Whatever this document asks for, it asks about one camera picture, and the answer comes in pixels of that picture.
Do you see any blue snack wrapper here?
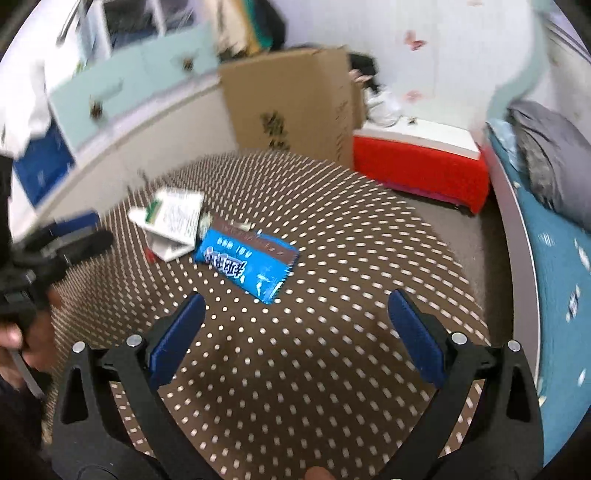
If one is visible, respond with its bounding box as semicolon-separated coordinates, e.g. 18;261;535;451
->
193;216;300;304

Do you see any grey blanket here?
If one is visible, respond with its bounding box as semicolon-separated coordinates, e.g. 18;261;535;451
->
508;100;591;228

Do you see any white crumpled cloth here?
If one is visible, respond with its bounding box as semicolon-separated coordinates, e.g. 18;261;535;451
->
365;88;403;128

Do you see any glass-front upper shelf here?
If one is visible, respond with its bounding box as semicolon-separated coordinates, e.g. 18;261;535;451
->
58;0;204;70

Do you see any white bag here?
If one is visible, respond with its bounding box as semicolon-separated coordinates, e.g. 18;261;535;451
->
0;58;52;160

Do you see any blue storage box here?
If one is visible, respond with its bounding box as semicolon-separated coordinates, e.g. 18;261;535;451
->
11;122;77;207

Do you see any green hanging garment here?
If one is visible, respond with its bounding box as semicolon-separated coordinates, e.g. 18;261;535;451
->
241;0;274;51

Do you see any brown cardboard box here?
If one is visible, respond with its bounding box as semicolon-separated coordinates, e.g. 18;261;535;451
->
219;45;365;164

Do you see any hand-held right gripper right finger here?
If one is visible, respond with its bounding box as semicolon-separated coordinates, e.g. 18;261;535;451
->
387;288;546;478

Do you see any white paper carton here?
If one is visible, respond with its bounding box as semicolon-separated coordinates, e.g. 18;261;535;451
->
128;187;205;262

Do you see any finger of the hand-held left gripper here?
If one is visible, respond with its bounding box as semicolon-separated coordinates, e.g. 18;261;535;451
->
32;230;115;286
18;210;100;254

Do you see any person's left hand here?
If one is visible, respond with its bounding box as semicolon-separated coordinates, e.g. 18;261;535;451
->
0;286;63;373

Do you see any person's left forearm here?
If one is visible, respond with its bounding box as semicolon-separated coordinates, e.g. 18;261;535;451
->
0;364;52;480

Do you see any white floor cabinet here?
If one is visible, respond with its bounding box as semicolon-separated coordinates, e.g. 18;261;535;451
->
9;80;238;241

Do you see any black cloth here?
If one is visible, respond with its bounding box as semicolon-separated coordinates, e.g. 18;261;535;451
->
348;53;384;93

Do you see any mint green drawer unit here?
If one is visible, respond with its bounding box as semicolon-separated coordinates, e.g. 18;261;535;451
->
48;23;221;156

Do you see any blue patterned bedsheet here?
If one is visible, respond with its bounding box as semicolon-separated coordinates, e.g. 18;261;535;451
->
489;120;591;463

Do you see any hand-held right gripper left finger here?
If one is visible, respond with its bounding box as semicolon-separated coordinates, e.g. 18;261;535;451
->
51;292;218;480

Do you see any beige hanging garment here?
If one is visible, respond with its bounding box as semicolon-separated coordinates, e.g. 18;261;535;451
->
203;0;259;58

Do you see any red stool with white top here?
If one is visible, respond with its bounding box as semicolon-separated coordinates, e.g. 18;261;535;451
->
353;117;491;216

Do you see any brown dotted tablecloth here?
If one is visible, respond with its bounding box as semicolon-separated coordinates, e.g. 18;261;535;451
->
41;150;491;480

